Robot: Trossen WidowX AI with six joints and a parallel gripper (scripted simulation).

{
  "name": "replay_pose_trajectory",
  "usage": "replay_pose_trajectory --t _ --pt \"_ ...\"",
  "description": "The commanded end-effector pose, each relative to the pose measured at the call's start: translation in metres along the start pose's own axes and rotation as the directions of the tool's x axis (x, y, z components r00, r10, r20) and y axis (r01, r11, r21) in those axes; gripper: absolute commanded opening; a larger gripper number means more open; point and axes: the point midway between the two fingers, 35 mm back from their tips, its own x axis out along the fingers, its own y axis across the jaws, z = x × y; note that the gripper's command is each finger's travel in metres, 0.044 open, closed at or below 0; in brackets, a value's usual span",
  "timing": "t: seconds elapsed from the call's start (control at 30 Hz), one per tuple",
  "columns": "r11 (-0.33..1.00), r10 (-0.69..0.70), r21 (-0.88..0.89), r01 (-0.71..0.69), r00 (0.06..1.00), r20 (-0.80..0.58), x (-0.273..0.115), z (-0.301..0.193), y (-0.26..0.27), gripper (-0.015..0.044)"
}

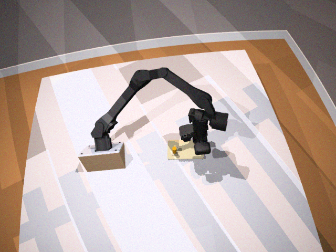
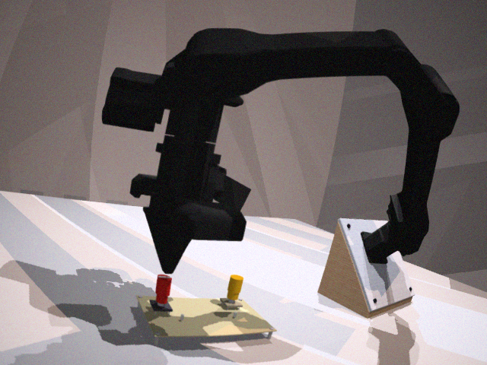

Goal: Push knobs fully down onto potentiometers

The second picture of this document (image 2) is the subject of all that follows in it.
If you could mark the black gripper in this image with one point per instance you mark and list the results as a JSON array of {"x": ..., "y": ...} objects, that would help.
[{"x": 176, "y": 214}]

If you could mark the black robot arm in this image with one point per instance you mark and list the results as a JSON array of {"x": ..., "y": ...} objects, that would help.
[{"x": 220, "y": 64}]

